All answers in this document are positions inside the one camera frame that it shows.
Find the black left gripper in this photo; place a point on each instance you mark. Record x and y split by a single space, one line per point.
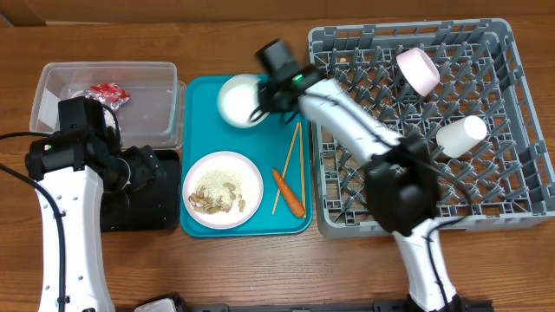
145 165

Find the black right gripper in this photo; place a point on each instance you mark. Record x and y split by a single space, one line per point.
268 100

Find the pale green bowl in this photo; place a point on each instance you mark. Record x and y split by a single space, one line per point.
238 101

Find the white plate with food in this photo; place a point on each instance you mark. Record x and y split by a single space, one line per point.
222 190

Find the red foil wrapper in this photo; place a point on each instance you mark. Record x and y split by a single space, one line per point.
109 94

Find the pink bowl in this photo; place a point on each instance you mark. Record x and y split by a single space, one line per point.
418 70

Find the white cup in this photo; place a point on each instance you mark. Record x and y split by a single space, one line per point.
460 136

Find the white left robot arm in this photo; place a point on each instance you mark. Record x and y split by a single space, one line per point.
71 169

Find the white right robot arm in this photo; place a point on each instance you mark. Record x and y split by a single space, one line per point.
401 185

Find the grey dishwasher rack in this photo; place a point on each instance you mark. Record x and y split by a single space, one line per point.
507 180

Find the right wooden chopstick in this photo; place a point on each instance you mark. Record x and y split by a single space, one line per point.
301 163

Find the wooden chopstick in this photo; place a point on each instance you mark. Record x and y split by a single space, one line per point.
301 163
286 164

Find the black tray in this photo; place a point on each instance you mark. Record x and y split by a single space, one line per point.
155 206

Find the left wooden chopstick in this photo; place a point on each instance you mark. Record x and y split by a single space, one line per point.
286 164

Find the clear plastic bin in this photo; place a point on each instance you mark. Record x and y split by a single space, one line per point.
153 116

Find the teal serving tray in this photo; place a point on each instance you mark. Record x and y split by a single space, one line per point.
265 144

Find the orange carrot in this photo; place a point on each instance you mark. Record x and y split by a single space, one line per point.
290 197

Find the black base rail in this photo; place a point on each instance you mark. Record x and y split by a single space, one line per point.
174 302

